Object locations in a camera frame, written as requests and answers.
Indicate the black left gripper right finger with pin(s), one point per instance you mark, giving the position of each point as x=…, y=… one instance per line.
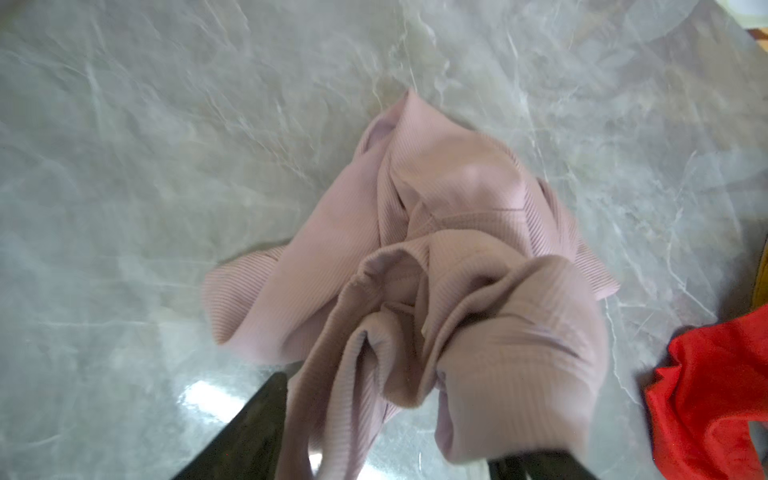
x=540, y=465

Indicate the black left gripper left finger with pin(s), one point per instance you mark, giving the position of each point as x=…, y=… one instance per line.
x=249, y=446

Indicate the light pink ribbed cloth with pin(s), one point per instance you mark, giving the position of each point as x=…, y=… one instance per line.
x=436, y=262

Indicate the red cloth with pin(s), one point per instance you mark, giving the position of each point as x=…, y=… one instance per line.
x=702, y=404

